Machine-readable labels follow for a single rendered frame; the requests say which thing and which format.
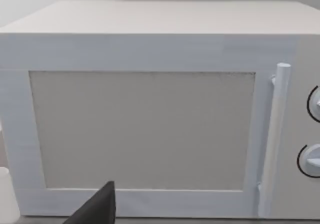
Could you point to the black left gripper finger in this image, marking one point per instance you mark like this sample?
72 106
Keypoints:
100 206

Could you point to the pale microwave door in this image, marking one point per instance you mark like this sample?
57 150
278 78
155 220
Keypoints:
140 128

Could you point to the white cup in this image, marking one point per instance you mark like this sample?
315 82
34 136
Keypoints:
7 196

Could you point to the pale microwave oven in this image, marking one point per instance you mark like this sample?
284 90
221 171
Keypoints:
160 18

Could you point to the pale microwave knob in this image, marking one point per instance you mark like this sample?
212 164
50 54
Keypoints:
315 103
311 160

